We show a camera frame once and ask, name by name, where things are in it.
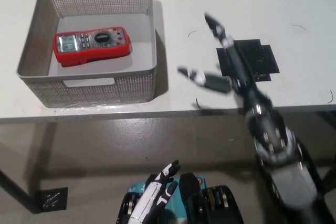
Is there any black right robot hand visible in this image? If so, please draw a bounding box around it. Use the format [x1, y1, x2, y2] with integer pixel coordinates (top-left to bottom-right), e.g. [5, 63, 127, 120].
[177, 13, 298, 162]

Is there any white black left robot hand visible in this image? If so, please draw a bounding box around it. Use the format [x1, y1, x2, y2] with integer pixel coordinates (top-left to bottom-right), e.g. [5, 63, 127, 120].
[128, 159, 182, 224]

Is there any red digital multimeter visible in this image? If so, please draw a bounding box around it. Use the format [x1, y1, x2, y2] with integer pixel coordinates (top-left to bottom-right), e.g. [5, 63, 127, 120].
[53, 26, 131, 68]

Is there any black teal robot torso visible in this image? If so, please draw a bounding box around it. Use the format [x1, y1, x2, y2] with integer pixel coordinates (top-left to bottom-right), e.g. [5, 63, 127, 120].
[116, 173, 243, 224]

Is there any black tape patch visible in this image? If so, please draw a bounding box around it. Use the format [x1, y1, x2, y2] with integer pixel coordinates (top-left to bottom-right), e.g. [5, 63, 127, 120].
[216, 39, 280, 83]

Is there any black table leg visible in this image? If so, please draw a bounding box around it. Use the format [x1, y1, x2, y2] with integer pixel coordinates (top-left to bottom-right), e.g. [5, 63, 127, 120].
[0, 167, 37, 214]
[321, 165, 336, 197]

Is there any clear tape strip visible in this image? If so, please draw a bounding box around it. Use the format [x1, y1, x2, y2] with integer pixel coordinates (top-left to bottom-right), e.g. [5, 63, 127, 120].
[53, 104, 127, 112]

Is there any grey perforated plastic basket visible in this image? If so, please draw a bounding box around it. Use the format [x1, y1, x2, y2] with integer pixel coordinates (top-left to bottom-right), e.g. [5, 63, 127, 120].
[17, 0, 159, 109]

